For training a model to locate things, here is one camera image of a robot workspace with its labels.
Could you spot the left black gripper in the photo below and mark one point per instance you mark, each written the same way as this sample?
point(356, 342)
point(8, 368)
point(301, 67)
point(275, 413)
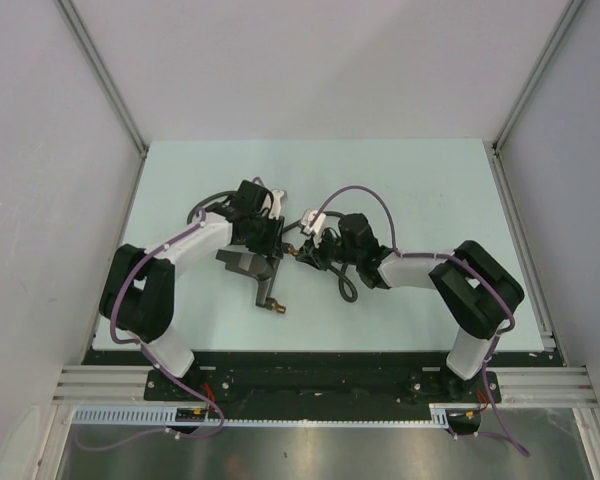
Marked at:
point(274, 246)

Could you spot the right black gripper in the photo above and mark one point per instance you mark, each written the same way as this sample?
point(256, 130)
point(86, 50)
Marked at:
point(317, 260)

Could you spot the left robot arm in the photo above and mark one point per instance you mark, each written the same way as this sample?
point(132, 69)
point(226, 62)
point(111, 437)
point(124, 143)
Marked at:
point(243, 228)

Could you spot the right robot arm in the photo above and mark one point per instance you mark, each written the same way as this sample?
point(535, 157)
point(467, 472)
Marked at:
point(479, 292)

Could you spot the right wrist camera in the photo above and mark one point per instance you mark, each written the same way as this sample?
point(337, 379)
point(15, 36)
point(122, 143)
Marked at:
point(312, 225)

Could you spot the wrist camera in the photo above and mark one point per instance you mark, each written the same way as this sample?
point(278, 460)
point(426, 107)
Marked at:
point(274, 203)
point(312, 225)

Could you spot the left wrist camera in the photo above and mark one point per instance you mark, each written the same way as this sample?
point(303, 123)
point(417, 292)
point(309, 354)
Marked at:
point(274, 203)

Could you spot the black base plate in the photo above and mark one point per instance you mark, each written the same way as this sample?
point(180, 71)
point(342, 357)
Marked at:
point(323, 385)

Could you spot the slotted cable duct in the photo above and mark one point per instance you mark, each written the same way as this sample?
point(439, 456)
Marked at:
point(431, 416)

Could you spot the right aluminium corner post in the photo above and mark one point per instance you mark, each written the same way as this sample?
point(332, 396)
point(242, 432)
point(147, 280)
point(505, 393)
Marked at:
point(539, 70)

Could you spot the aluminium corner post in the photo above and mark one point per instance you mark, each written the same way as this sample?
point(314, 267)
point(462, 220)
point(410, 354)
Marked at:
point(96, 63)
point(539, 70)

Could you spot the aluminium frame rail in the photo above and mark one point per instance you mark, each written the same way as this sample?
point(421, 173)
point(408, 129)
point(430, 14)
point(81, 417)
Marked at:
point(101, 385)

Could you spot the left aluminium corner post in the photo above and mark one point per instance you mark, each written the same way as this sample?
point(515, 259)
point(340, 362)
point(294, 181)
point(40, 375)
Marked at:
point(96, 63)

